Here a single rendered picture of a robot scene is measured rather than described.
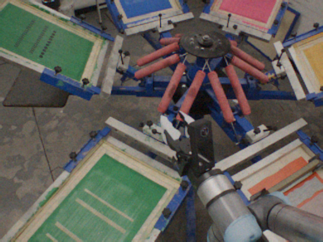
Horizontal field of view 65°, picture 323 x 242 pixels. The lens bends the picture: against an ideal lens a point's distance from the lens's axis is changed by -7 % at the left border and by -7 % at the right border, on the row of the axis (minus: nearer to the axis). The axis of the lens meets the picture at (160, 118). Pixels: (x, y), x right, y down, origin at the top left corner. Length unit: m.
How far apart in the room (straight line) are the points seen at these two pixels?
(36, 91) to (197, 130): 1.58
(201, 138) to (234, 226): 0.19
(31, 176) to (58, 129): 0.58
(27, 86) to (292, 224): 1.86
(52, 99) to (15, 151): 1.23
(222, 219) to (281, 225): 0.14
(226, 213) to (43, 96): 1.60
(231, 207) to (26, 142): 2.66
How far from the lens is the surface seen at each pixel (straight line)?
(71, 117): 3.07
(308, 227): 0.60
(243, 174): 1.45
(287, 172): 1.58
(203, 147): 0.59
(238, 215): 0.57
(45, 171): 2.75
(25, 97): 2.01
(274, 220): 0.67
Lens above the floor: 2.21
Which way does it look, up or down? 49 degrees down
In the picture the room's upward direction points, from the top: straight up
